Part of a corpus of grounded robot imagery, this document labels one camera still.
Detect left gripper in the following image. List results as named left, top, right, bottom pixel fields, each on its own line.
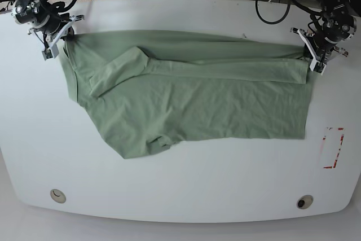
left=305, top=9, right=357, bottom=58

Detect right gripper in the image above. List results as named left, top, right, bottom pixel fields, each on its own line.
left=12, top=0, right=74, bottom=41

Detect green T-shirt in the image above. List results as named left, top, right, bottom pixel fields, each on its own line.
left=59, top=30, right=316, bottom=159

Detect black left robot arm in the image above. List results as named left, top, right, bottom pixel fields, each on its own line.
left=291, top=0, right=360, bottom=61

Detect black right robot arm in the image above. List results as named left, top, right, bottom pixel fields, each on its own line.
left=13, top=0, right=77, bottom=38

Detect red tape rectangle marker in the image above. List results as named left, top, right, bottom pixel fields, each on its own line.
left=320, top=127, right=345, bottom=169

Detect right table grommet hole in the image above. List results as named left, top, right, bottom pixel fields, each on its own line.
left=296, top=195, right=314, bottom=210

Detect table grommet hole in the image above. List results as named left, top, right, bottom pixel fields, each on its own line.
left=50, top=189, right=67, bottom=204
left=296, top=195, right=314, bottom=210

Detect left table grommet hole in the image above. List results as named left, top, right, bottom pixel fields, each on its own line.
left=50, top=189, right=67, bottom=204

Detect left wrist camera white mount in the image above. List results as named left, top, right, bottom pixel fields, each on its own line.
left=290, top=28, right=349, bottom=75

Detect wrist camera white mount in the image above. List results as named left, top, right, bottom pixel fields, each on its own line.
left=290, top=28, right=349, bottom=75
left=28, top=15, right=84, bottom=60

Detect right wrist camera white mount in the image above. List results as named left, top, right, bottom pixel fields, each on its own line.
left=28, top=15, right=84, bottom=60

